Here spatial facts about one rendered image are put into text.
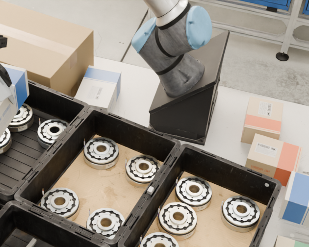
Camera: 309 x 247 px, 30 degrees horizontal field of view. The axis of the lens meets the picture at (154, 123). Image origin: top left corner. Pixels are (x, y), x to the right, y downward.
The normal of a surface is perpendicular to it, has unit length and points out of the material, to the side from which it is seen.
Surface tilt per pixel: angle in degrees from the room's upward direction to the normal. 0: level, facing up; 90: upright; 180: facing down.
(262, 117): 0
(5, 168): 0
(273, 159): 0
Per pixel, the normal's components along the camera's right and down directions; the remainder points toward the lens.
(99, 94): 0.07, -0.71
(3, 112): 0.96, 0.24
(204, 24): 0.76, -0.10
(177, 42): -0.40, 0.71
